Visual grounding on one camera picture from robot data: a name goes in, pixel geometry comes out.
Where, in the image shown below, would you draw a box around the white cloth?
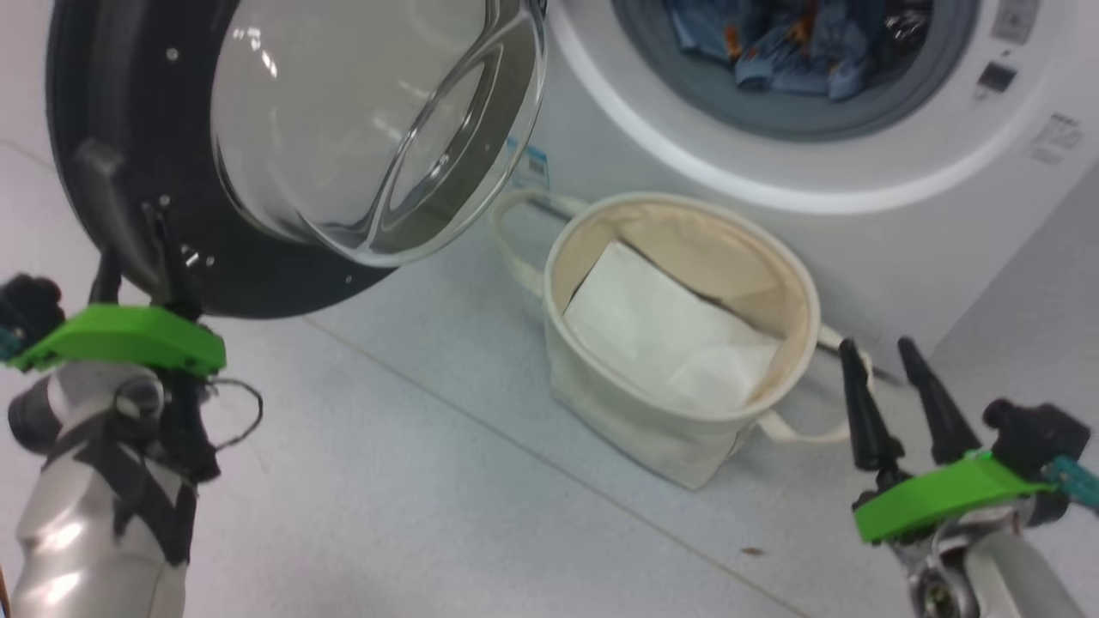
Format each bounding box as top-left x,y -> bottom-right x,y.
562,240 -> 782,415

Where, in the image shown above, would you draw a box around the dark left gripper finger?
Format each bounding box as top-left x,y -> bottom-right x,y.
90,249 -> 123,307
150,202 -> 204,320

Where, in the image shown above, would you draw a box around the cream canvas laundry basket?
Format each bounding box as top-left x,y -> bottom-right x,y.
489,191 -> 877,492

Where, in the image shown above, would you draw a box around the black round glass washer door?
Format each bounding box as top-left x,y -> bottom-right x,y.
45,0 -> 549,320

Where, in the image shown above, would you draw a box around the small printed warning label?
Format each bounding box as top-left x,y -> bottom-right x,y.
1030,112 -> 1083,166

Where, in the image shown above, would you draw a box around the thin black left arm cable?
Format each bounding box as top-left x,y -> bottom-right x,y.
202,378 -> 264,453

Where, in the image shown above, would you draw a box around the blue energy label sticker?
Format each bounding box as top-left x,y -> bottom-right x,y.
507,137 -> 550,191

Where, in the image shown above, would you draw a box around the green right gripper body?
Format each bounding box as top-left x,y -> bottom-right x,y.
853,451 -> 1057,546

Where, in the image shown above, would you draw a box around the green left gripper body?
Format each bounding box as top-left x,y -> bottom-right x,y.
9,303 -> 227,376

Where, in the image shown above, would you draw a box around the blue bear-print garment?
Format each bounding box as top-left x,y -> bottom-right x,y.
665,0 -> 932,102

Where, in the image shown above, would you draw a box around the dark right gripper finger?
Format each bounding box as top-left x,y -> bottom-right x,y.
897,336 -> 984,466
839,337 -> 909,494

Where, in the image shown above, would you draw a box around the white front-load washing machine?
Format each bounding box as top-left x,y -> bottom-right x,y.
502,0 -> 1099,361

